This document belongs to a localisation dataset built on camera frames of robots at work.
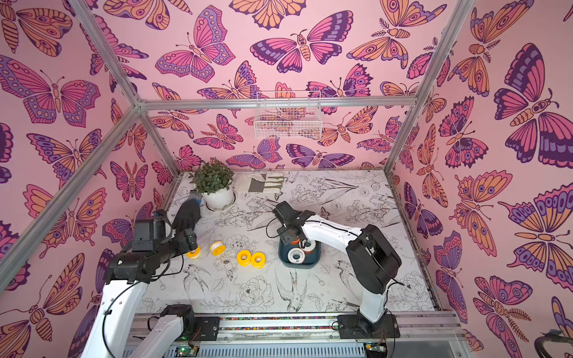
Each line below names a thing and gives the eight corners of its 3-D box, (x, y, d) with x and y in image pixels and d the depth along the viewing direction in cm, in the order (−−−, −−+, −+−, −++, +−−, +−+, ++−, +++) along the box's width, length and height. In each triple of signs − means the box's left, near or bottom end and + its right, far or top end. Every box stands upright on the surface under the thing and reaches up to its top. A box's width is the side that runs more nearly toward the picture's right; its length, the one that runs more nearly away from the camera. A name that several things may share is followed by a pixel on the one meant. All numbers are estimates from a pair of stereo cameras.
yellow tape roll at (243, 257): (236, 266, 90) (235, 264, 88) (238, 252, 93) (237, 250, 92) (250, 266, 90) (249, 264, 88) (251, 252, 93) (251, 250, 92)
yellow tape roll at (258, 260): (251, 268, 89) (250, 266, 87) (253, 254, 93) (252, 251, 91) (265, 268, 89) (264, 266, 87) (266, 254, 93) (266, 251, 91)
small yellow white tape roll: (212, 256, 93) (208, 250, 89) (214, 246, 95) (210, 241, 91) (224, 256, 93) (221, 250, 89) (225, 246, 95) (223, 241, 91)
